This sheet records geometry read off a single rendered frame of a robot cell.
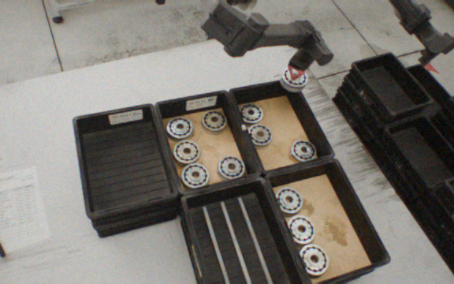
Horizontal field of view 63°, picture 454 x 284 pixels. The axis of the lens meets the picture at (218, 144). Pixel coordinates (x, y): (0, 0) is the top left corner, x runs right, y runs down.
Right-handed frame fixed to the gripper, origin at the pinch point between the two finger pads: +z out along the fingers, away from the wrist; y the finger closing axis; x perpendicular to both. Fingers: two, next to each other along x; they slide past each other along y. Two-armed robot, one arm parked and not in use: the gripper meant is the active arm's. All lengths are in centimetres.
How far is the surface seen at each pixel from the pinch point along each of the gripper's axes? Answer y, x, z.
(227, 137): -25.8, 10.2, 23.0
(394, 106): 74, -45, 55
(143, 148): -50, 33, 24
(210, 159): -38.2, 9.6, 23.2
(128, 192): -67, 25, 24
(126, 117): -46, 44, 18
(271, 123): -8.3, -0.3, 22.7
